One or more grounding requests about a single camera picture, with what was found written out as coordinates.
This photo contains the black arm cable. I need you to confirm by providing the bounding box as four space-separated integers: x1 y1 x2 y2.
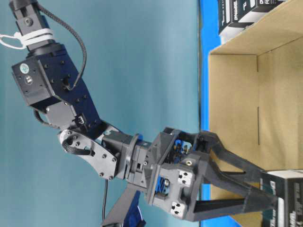
37 4 87 92

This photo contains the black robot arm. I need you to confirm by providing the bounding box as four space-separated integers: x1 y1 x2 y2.
9 0 277 227

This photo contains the black white box outside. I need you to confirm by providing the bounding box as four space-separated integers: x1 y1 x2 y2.
218 0 260 43

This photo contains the black white Dynamixel box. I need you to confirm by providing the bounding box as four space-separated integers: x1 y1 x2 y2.
260 169 303 227

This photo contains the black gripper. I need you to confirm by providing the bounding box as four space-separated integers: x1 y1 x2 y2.
146 128 277 222

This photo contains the blue table mat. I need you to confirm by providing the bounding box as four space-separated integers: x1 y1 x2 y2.
198 0 228 227

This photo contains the open brown cardboard box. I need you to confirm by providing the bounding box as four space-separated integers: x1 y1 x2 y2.
208 0 303 227

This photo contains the white zip tie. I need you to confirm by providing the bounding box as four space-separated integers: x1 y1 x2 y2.
0 28 55 50

